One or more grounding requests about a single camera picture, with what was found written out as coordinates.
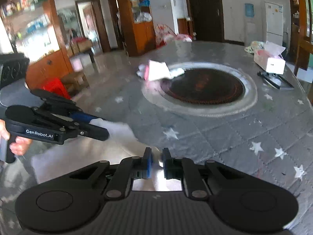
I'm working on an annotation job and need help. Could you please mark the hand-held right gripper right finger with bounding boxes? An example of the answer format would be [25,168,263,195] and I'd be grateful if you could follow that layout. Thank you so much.
[162,147,245,199]

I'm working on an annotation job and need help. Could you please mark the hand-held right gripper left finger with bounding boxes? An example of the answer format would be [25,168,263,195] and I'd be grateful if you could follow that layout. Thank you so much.
[70,147,153,200]

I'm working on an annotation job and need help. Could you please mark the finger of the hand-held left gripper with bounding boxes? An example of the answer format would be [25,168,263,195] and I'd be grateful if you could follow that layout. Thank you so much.
[31,89,92,125]
[37,108,110,142]

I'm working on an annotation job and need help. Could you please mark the cream white garment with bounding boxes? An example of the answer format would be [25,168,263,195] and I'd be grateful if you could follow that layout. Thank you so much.
[32,119,184,192]

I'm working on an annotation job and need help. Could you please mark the person's left hand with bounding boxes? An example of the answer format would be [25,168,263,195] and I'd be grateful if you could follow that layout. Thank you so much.
[0,119,33,156]

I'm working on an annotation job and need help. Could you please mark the low wooden stool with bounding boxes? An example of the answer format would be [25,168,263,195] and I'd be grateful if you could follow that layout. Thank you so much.
[61,71,89,91]

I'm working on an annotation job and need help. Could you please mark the red plastic stool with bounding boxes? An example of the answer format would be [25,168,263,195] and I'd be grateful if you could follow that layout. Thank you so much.
[41,77,71,100]

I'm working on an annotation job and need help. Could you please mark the grey star-printed quilted tablecloth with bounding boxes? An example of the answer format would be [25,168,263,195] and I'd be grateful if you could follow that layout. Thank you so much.
[0,40,313,235]

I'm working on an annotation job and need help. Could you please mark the white storage bin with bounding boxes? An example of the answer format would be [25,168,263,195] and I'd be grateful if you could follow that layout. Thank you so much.
[71,54,85,71]

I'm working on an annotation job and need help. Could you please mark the wooden glass display cabinet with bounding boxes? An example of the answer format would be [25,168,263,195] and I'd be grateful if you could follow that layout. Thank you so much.
[0,0,74,91]

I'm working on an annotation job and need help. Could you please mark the black chair back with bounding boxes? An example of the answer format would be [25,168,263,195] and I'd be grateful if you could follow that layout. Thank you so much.
[0,54,30,89]

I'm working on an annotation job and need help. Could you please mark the cardboard boxes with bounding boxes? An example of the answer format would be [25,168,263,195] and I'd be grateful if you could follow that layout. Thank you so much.
[70,38,94,54]

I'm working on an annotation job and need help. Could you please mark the pink and white glove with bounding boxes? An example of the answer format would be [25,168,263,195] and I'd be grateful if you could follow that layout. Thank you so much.
[137,59,185,81]

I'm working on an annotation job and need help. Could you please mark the round black inset stove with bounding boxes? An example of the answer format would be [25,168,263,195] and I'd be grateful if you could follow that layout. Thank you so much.
[142,62,258,117]

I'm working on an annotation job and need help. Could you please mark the wooden shelf cabinet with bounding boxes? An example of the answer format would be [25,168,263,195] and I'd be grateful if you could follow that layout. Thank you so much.
[114,0,157,57]

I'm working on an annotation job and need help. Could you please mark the pink floral folding net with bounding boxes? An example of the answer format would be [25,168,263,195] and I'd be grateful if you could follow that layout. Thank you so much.
[155,24,194,48]

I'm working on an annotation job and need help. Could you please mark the small wooden shoe cabinet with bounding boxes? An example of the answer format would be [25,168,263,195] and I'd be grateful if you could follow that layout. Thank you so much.
[177,17,194,36]

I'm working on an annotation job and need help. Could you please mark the white tissue box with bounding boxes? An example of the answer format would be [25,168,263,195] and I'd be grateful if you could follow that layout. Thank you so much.
[253,42,287,75]

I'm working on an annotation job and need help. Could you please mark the crumpled pale cloth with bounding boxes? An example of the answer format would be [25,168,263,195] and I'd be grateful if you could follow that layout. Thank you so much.
[245,40,266,54]

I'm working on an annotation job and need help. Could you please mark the dark wooden door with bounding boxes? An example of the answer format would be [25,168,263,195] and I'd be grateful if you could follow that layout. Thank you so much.
[183,0,224,42]

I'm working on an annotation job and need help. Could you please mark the water dispenser with blue bottle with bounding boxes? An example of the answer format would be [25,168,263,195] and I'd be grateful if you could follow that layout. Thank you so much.
[243,3,256,46]

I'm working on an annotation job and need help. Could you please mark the white refrigerator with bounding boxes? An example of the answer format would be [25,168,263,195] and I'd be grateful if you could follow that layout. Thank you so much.
[265,1,284,47]

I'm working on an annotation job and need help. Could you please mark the wooden display shelf with mirror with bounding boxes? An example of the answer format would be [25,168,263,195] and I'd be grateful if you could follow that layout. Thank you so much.
[289,0,313,72]

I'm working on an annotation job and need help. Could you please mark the black flat frame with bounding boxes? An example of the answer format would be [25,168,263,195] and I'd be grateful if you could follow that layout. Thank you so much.
[257,71,294,90]

